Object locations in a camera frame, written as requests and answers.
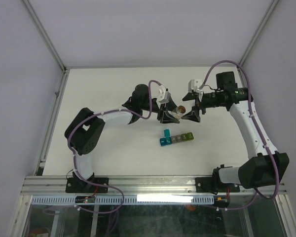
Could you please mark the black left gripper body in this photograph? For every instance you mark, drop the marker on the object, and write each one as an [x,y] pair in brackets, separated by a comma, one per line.
[155,109]

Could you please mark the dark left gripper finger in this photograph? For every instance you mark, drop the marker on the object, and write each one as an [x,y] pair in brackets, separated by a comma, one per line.
[171,105]
[167,118]

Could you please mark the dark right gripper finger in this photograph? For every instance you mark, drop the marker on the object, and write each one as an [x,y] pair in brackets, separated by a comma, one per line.
[189,96]
[193,115]

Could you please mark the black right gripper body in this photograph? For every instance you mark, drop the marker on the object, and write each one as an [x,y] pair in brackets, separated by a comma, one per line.
[210,99]

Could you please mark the clear pill bottle with capsules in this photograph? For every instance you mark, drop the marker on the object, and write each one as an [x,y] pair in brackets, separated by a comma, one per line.
[176,115]

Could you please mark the clear bottle lid gold inside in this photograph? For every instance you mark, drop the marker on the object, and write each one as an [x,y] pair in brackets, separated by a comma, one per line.
[181,109]

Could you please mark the multicolour weekly pill organizer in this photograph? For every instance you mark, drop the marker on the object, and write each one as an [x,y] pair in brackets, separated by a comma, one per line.
[170,139]

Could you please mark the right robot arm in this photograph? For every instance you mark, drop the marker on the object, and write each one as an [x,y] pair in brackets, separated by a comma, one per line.
[266,165]

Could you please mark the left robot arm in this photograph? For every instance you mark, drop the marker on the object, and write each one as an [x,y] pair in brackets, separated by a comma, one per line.
[85,130]

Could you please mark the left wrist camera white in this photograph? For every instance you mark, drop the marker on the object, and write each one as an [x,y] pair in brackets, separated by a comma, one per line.
[163,95]

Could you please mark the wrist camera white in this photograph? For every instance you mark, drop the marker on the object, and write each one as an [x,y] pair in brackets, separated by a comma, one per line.
[195,86]
[163,95]

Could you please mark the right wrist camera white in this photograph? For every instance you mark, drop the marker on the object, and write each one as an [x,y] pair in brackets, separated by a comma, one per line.
[195,86]

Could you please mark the right aluminium frame post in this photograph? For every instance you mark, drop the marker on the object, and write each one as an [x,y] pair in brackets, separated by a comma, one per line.
[259,30]

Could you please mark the aluminium frame post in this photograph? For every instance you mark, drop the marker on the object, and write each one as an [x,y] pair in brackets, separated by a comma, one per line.
[259,30]
[43,34]

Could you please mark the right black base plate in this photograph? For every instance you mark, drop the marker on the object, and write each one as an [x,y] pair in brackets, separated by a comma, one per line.
[211,185]

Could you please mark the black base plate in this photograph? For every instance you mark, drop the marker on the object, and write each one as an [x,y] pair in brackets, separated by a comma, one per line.
[211,185]
[76,185]

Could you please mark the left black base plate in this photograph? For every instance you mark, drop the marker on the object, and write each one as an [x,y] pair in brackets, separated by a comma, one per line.
[76,185]

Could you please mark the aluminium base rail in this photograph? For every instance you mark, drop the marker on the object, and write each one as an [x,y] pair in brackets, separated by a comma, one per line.
[130,185]

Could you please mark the grey slotted cable duct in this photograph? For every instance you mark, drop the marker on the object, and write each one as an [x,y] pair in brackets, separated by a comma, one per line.
[141,199]

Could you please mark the left aluminium frame post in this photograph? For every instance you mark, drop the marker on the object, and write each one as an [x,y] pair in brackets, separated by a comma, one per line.
[43,34]

